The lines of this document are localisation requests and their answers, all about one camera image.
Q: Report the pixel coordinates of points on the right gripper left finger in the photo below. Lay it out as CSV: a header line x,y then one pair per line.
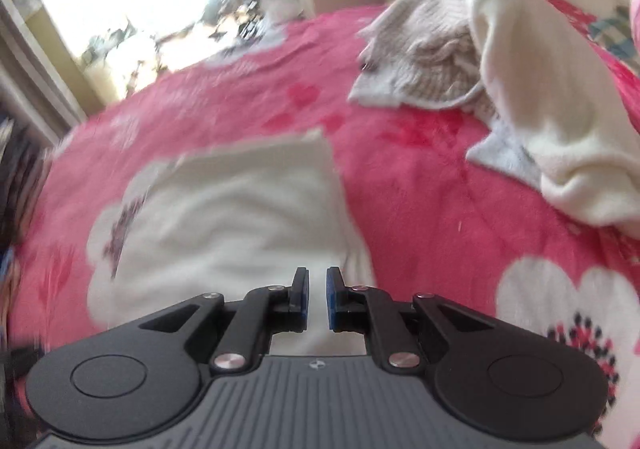
x,y
247,326

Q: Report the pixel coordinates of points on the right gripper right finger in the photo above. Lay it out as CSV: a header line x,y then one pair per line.
x,y
374,314

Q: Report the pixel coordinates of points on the white sweatshirt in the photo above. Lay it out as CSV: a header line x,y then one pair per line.
x,y
229,220

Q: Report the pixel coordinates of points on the stack of folded clothes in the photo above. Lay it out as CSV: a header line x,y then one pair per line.
x,y
24,169

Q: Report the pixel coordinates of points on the white fluffy garment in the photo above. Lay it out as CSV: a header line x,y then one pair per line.
x,y
562,106

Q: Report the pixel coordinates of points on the beige knitted sweater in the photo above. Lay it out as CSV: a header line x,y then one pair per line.
x,y
421,53

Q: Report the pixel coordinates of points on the grey curtain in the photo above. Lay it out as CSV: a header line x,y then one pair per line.
x,y
31,88

